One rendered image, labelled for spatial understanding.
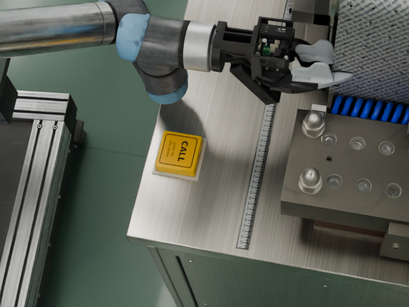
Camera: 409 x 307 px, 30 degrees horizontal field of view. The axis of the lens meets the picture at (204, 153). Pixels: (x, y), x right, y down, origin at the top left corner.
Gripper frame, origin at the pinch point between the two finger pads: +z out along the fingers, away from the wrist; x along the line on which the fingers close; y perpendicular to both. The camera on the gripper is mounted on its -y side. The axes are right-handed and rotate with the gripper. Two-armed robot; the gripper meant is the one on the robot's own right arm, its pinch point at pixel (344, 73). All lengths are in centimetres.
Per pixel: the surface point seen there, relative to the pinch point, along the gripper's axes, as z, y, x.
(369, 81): 4.0, -1.0, -0.3
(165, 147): -28.3, -16.6, -9.7
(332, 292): 3.9, -31.6, -25.7
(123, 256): -54, -109, -6
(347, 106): 1.3, -4.9, -3.0
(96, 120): -74, -109, 36
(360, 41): 1.5, 9.6, -0.2
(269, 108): -12.0, -19.0, 2.0
